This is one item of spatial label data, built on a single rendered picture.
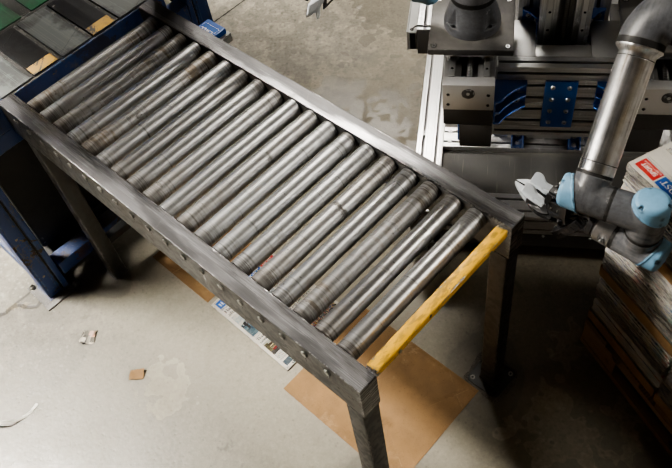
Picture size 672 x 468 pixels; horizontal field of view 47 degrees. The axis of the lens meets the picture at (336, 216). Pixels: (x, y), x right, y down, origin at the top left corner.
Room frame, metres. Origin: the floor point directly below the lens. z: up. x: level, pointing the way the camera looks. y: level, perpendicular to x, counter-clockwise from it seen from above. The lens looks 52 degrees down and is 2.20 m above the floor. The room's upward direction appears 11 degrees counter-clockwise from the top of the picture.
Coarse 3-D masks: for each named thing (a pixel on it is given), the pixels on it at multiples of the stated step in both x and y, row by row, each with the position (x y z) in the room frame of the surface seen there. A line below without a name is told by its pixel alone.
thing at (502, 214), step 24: (168, 24) 1.90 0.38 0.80; (192, 24) 1.88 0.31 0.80; (216, 48) 1.75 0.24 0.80; (264, 72) 1.62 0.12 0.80; (288, 96) 1.51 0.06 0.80; (312, 96) 1.49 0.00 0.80; (336, 120) 1.39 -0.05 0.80; (360, 120) 1.38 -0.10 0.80; (360, 144) 1.32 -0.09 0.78; (384, 144) 1.28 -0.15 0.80; (408, 168) 1.20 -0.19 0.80; (432, 168) 1.18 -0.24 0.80; (456, 192) 1.10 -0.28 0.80; (480, 192) 1.08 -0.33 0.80; (456, 216) 1.08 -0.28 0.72; (504, 216) 1.00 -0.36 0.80; (480, 240) 1.03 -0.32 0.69; (504, 240) 0.98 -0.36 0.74
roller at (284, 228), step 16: (352, 160) 1.25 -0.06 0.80; (368, 160) 1.25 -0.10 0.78; (336, 176) 1.21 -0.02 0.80; (352, 176) 1.22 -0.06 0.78; (320, 192) 1.17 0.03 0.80; (336, 192) 1.18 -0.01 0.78; (304, 208) 1.13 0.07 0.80; (320, 208) 1.14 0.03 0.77; (288, 224) 1.10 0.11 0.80; (304, 224) 1.11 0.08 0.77; (256, 240) 1.07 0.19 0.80; (272, 240) 1.06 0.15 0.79; (240, 256) 1.03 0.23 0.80; (256, 256) 1.03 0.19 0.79
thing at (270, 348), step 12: (264, 264) 1.56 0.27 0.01; (288, 276) 1.49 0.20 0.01; (312, 288) 1.43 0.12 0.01; (216, 300) 1.45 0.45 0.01; (300, 300) 1.39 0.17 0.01; (228, 312) 1.40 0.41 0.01; (324, 312) 1.33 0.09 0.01; (240, 324) 1.34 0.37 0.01; (312, 324) 1.29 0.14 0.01; (252, 336) 1.29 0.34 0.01; (264, 336) 1.28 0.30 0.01; (264, 348) 1.24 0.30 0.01; (276, 348) 1.23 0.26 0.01; (276, 360) 1.19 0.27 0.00; (288, 360) 1.18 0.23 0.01
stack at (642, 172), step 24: (648, 168) 1.04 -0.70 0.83; (624, 264) 1.00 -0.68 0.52; (600, 288) 1.06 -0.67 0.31; (624, 288) 0.98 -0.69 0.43; (648, 288) 0.92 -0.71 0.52; (600, 312) 1.03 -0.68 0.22; (624, 312) 0.96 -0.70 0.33; (648, 312) 0.90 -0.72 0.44; (600, 336) 1.00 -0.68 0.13; (624, 336) 0.94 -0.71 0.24; (648, 336) 0.87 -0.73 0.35; (600, 360) 0.98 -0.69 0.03; (648, 360) 0.85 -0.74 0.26; (624, 384) 0.90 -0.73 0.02
